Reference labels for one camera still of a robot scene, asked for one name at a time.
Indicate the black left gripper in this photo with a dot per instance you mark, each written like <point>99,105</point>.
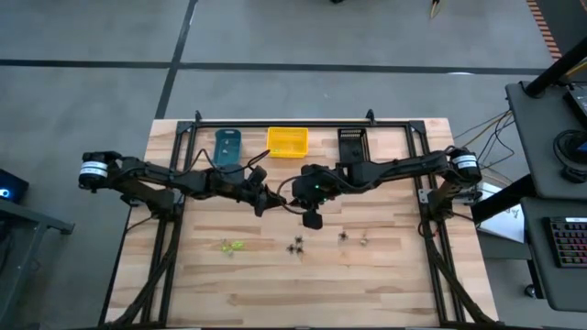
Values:
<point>238,183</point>

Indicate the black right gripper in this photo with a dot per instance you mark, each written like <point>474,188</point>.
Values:
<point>316,190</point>

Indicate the yellow plastic basket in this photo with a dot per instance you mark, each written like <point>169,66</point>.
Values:
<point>293,142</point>

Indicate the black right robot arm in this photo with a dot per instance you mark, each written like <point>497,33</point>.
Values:
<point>403,165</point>

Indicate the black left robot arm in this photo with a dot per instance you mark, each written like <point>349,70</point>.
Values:
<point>151,174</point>

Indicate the black plastic basket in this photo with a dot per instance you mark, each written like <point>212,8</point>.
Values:
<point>353,137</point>

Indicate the teal plastic basket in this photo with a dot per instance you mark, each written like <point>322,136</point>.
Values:
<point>235,137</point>

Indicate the white paper sheet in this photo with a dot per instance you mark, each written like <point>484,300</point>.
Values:
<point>504,224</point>

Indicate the yellow tripod legs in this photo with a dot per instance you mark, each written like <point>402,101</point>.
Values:
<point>435,8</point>

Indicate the grey desk with pole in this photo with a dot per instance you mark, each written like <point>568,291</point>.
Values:
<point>536,137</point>

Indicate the grey desk with keyboard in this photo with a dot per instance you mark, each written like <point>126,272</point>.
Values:
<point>536,256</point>

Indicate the black caster wheel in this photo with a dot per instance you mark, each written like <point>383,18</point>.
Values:
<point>530,290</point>

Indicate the grey metal cart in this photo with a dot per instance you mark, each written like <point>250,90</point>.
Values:
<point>36,219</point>

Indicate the black round stand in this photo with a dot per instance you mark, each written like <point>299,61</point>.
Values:
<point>566,156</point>

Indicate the backlit black keyboard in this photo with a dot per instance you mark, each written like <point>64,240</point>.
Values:
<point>568,240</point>

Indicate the black box with blue light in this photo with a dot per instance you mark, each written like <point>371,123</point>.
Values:
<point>16,185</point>

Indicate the black diagonal pole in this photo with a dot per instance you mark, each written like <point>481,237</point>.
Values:
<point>555,69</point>

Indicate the black tablet device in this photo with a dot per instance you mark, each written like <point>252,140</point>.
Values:
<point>579,105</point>

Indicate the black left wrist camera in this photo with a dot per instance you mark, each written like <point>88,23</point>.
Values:
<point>259,209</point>

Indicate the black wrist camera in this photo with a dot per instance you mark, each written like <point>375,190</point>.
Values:
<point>313,220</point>
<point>259,209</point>

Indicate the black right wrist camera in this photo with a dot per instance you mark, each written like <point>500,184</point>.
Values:
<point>313,220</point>

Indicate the black aluminium table frame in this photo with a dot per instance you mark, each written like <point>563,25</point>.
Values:
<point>298,124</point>

